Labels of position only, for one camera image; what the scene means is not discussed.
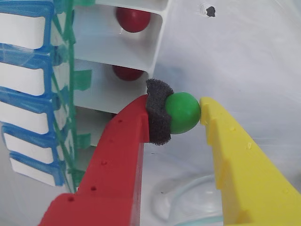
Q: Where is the blue green pill organizer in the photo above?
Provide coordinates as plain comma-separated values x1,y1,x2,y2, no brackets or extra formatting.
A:
0,0,175,192

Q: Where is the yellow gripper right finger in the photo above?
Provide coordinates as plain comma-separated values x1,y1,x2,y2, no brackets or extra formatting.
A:
199,97,301,226

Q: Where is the clear glass bowl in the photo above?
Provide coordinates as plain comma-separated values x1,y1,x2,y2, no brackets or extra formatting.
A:
150,174,226,226

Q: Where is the red candy pill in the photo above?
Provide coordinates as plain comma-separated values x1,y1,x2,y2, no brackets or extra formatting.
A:
115,7,151,33
112,65,144,82

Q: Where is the green candy pill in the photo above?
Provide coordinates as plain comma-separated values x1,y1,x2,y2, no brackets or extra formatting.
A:
164,91,202,135

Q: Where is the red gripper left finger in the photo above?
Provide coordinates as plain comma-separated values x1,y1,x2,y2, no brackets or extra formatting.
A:
39,79,175,226

